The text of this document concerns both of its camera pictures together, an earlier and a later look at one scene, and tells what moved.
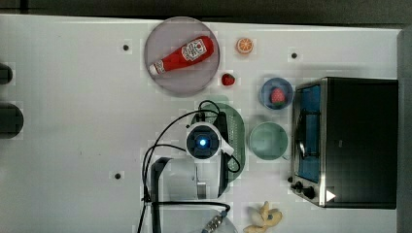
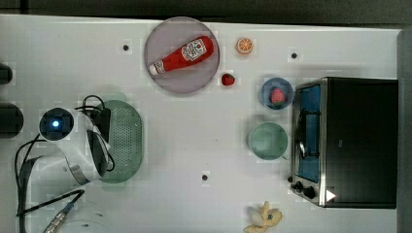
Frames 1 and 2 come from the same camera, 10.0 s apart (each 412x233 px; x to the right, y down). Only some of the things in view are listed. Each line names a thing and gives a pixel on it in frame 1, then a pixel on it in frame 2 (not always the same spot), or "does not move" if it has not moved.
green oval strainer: x=236 y=140 -> x=126 y=142
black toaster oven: x=345 y=145 does not move
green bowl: x=268 y=141 does not move
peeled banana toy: x=262 y=218 does not move
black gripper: x=221 y=123 -> x=101 y=119
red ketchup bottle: x=188 y=53 does not move
